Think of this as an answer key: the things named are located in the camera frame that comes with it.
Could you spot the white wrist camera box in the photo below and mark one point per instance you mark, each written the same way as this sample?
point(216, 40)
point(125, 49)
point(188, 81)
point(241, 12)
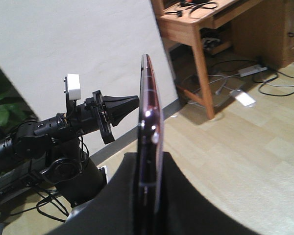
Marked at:
point(72, 86)

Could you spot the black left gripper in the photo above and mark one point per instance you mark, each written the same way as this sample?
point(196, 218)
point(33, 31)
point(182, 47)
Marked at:
point(116, 108)

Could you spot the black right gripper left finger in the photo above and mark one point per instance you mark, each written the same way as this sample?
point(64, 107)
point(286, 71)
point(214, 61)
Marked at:
point(111, 212)

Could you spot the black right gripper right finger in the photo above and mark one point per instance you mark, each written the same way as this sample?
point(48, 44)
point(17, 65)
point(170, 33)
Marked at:
point(185, 211)

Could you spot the white power strip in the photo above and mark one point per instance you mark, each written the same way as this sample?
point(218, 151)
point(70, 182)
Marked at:
point(251, 70)

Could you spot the wooden desk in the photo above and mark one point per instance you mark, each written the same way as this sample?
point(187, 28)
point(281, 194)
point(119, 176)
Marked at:
point(253, 28)

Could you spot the black purple smartphone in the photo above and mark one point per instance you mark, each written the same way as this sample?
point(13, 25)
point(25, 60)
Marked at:
point(150, 153)

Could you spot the green plant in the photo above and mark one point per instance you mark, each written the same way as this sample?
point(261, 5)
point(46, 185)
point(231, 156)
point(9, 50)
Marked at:
point(13, 108)

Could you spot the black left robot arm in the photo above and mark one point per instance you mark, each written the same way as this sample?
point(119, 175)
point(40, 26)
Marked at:
point(58, 140)

